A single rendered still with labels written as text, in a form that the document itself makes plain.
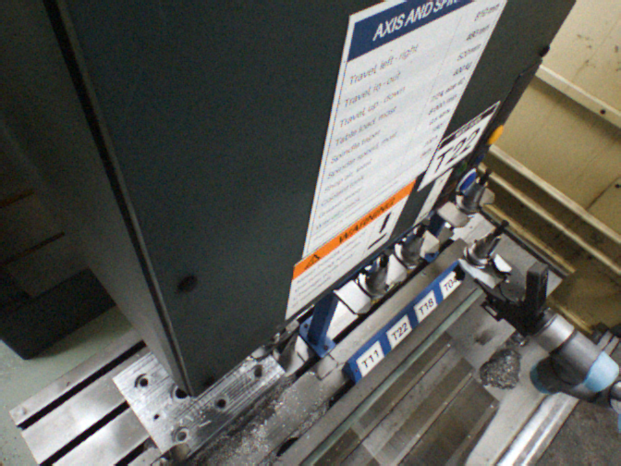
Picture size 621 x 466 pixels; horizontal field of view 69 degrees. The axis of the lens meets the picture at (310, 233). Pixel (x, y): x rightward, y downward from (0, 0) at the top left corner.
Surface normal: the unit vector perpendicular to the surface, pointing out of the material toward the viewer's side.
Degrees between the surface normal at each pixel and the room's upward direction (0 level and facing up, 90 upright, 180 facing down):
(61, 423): 0
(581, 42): 90
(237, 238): 90
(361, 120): 90
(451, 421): 8
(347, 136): 90
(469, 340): 24
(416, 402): 8
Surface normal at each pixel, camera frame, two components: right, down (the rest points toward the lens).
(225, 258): 0.67, 0.65
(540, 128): -0.73, 0.50
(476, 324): -0.19, -0.32
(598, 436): 0.12, -0.57
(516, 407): -0.08, -0.74
